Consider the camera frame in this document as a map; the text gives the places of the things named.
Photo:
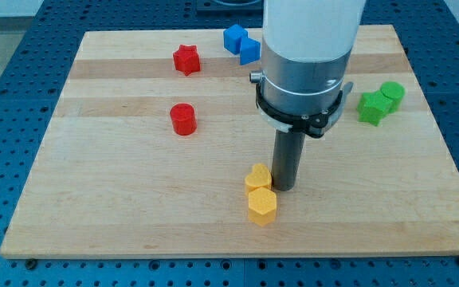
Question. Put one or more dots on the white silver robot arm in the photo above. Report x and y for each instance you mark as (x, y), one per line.
(305, 49)

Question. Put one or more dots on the red star block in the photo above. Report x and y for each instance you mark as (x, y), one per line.
(187, 59)

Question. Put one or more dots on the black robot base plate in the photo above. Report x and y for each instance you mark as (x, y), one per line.
(212, 7)

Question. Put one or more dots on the blue angular block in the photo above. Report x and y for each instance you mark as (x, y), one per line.
(250, 51)

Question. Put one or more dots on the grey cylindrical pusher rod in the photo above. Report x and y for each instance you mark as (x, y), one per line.
(288, 147)

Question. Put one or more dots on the green cylinder block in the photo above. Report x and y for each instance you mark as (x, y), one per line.
(394, 92)

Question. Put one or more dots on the blue cube block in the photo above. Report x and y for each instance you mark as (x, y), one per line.
(232, 37)

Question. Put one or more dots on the wooden board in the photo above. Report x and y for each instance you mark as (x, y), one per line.
(112, 179)

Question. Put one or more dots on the red cylinder block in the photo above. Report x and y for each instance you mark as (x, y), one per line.
(183, 119)

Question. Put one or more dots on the green star block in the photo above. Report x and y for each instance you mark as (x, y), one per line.
(373, 107)

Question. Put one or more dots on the yellow hexagon block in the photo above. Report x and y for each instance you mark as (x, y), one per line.
(262, 206)

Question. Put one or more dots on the yellow heart block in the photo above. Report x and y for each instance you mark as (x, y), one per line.
(259, 177)

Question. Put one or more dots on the black clamp ring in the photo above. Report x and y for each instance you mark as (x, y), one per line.
(315, 125)

